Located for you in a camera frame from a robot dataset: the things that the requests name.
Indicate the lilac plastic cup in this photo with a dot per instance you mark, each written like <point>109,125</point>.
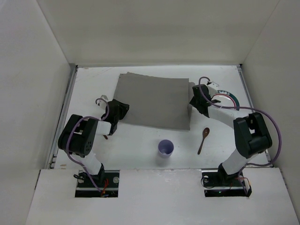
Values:
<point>164,150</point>

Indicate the brown wooden spoon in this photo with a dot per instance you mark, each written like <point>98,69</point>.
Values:
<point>205,133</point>

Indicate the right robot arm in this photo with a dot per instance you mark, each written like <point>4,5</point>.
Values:
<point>251,134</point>

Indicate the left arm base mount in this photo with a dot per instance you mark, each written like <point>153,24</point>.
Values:
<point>107,186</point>

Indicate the white plate green red rim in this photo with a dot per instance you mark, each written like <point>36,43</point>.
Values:
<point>225,98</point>

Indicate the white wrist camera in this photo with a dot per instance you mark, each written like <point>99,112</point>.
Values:
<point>102,101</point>
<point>212,88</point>

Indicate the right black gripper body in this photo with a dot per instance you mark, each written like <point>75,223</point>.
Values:
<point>197,102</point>

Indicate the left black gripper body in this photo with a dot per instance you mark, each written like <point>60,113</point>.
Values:
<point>122,108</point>

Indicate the grey cloth placemat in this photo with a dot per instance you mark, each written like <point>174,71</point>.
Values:
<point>155,101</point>

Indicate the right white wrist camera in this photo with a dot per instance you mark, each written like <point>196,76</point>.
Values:
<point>212,88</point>

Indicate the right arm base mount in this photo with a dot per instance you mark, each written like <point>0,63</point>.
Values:
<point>217,186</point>

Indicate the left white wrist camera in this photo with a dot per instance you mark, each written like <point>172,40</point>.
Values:
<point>102,101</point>

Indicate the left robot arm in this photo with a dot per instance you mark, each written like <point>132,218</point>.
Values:
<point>78,136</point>

